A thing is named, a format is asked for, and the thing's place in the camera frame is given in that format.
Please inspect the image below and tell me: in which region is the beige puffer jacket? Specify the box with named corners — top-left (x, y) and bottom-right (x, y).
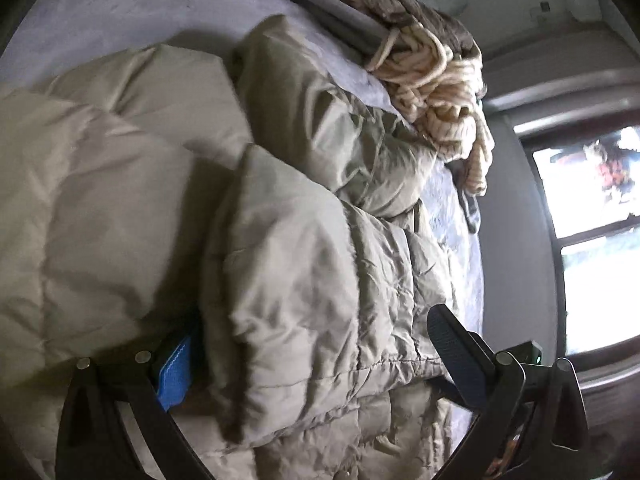
top-left (1, 15), bottom-right (458, 479)

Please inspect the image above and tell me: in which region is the window with dark frame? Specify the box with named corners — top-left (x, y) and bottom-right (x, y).
top-left (514, 110), bottom-right (639, 388)

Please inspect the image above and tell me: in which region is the lavender plush bed cover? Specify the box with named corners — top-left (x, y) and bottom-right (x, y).
top-left (0, 0), bottom-right (494, 480)

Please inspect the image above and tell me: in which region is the grey folded blanket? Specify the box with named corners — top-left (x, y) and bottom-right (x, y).
top-left (292, 0), bottom-right (387, 55)

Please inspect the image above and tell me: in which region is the cream chunky knit blanket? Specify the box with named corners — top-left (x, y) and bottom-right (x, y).
top-left (366, 23), bottom-right (495, 196)

